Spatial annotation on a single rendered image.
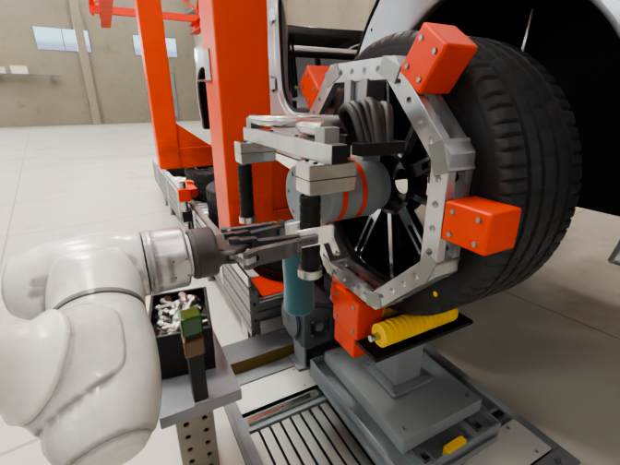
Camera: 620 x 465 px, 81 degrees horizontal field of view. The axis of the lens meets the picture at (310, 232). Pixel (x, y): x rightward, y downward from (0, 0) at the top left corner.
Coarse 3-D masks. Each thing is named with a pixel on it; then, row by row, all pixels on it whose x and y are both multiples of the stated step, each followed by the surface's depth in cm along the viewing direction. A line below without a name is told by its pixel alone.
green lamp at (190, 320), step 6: (180, 312) 69; (186, 312) 69; (192, 312) 69; (198, 312) 70; (180, 318) 68; (186, 318) 68; (192, 318) 68; (198, 318) 68; (180, 324) 67; (186, 324) 68; (192, 324) 68; (198, 324) 69; (186, 330) 68; (192, 330) 69; (198, 330) 69; (186, 336) 68
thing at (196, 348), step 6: (186, 342) 69; (192, 342) 69; (198, 342) 70; (204, 342) 71; (186, 348) 69; (192, 348) 70; (198, 348) 70; (204, 348) 71; (186, 354) 70; (192, 354) 70; (198, 354) 71
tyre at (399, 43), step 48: (384, 48) 80; (480, 48) 68; (480, 96) 61; (528, 96) 64; (480, 144) 62; (528, 144) 61; (576, 144) 67; (480, 192) 64; (528, 192) 63; (576, 192) 70; (528, 240) 67; (432, 288) 79; (480, 288) 71
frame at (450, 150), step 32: (352, 64) 77; (384, 64) 68; (320, 96) 90; (416, 96) 63; (416, 128) 64; (448, 128) 63; (448, 160) 59; (448, 192) 61; (448, 256) 67; (352, 288) 92; (384, 288) 80; (416, 288) 72
